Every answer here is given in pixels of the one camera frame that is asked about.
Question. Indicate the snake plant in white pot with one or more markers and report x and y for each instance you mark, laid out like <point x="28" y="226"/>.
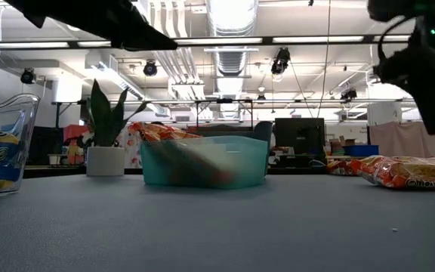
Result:
<point x="106" y="162"/>

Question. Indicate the black aluminium table frame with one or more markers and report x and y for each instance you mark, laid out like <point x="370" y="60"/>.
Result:
<point x="59" y="172"/>

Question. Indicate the silver ceiling air duct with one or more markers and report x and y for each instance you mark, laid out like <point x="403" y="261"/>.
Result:
<point x="232" y="60"/>

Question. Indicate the large grey-blue plastic bin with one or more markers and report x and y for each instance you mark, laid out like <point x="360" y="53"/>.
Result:
<point x="264" y="130"/>

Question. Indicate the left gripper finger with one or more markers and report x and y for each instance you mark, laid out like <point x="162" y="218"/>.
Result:
<point x="138" y="39"/>

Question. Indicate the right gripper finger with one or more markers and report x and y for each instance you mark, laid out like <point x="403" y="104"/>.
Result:
<point x="432" y="113"/>

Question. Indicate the orange chicken ramen pack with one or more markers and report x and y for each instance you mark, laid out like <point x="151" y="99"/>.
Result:
<point x="157" y="132"/>
<point x="410" y="172"/>
<point x="202" y="170"/>

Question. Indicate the floral patterned cloth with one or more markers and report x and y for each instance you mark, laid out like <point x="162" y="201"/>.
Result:
<point x="130" y="145"/>

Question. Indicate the ceiling light bar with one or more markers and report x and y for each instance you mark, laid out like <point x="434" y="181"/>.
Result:
<point x="315" y="39"/>

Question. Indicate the grey-blue table mat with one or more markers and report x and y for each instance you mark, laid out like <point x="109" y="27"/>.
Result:
<point x="217" y="249"/>

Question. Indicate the red beef ramen pack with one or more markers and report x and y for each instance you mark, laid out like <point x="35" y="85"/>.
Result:
<point x="340" y="168"/>

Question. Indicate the small teal plastic bin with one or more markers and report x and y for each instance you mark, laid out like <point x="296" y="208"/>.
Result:
<point x="247" y="162"/>

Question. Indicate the blue plastic crate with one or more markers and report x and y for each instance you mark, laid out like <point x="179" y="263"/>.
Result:
<point x="361" y="150"/>

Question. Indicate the beige hanging cloth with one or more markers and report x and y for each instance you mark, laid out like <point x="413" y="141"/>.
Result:
<point x="391" y="140"/>

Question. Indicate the cardboard box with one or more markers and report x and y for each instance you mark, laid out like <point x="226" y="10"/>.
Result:
<point x="347" y="141"/>

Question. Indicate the clear plastic bin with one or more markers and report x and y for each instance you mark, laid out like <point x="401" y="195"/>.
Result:
<point x="32" y="113"/>

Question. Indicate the black computer monitor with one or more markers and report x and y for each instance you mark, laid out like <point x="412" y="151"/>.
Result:
<point x="300" y="136"/>

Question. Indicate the red box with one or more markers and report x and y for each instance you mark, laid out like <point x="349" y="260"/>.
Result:
<point x="74" y="131"/>

